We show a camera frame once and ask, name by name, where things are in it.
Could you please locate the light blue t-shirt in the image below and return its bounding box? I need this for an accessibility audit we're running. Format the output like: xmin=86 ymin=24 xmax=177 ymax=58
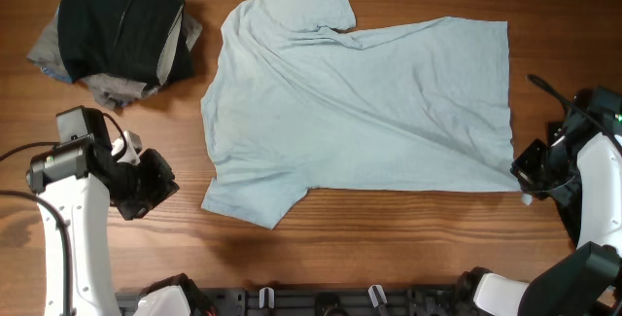
xmin=201 ymin=0 xmax=519 ymax=228

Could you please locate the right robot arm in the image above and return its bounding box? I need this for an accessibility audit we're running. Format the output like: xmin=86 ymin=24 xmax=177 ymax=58
xmin=452 ymin=87 xmax=621 ymax=316

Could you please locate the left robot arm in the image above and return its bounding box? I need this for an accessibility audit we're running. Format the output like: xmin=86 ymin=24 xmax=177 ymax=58
xmin=27 ymin=106 xmax=179 ymax=315

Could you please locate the black t-shirt under pile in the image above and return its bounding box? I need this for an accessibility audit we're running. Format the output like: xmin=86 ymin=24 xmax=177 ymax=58
xmin=547 ymin=122 xmax=582 ymax=248

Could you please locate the grey folded garment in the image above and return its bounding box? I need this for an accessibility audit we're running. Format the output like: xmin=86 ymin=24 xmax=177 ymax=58
xmin=27 ymin=4 xmax=202 ymax=109

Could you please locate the blue folded garment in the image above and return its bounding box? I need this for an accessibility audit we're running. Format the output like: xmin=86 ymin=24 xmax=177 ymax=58
xmin=41 ymin=67 xmax=73 ymax=84

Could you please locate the black folded garment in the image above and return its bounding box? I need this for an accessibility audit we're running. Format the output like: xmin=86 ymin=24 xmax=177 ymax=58
xmin=57 ymin=0 xmax=194 ymax=86

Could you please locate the right black cable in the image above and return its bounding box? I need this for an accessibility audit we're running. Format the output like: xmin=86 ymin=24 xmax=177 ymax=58
xmin=526 ymin=73 xmax=622 ymax=159

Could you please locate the black cable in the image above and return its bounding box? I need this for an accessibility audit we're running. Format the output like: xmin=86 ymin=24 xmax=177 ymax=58
xmin=0 ymin=111 xmax=130 ymax=316
xmin=526 ymin=73 xmax=622 ymax=159

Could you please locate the left black cable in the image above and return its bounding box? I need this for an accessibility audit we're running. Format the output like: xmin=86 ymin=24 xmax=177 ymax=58
xmin=0 ymin=111 xmax=130 ymax=316

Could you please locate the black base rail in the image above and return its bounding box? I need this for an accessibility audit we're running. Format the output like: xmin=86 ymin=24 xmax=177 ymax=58
xmin=115 ymin=284 xmax=467 ymax=316

